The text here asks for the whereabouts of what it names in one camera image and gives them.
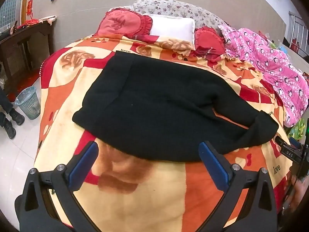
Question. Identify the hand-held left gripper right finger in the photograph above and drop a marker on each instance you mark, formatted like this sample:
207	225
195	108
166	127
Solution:
214	164

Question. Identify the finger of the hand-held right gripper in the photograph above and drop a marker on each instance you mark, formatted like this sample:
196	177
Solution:
281	141
295	142

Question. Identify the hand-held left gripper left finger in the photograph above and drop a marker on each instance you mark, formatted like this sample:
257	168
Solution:
82	162

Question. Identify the black pants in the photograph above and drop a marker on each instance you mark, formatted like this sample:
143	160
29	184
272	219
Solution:
157	101

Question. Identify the person's right hand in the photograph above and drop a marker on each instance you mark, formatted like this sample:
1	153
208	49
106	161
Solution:
299	193

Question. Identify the orange red printed blanket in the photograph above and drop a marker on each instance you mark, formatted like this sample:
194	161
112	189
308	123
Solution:
154	188

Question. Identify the grey mesh wastebasket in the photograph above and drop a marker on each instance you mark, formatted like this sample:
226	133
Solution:
29	104

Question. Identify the pink penguin print blanket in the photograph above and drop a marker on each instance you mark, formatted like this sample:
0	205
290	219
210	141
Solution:
272	60

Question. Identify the metal stair railing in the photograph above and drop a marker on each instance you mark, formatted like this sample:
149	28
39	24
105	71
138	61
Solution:
298	29

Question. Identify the small red ruffled heart pillow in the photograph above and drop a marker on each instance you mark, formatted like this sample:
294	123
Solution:
208	41

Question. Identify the dark wooden cabinet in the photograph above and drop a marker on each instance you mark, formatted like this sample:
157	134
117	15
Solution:
17	53

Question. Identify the white pillow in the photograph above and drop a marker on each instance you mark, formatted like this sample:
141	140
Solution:
171	27

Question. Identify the large red ruffled heart pillow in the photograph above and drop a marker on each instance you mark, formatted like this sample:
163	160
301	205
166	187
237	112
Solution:
120	23

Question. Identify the beige cloth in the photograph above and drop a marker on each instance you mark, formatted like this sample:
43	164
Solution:
49	19

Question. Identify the red tassel decoration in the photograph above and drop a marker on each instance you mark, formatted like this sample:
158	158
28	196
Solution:
30	22

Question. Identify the grey floral pillow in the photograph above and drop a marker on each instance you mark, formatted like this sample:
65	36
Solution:
183	9

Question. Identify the red hanging knot ornament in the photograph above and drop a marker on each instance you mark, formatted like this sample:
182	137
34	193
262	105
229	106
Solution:
29	7

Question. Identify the metal lattice door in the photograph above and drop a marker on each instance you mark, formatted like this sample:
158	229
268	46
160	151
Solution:
9	7

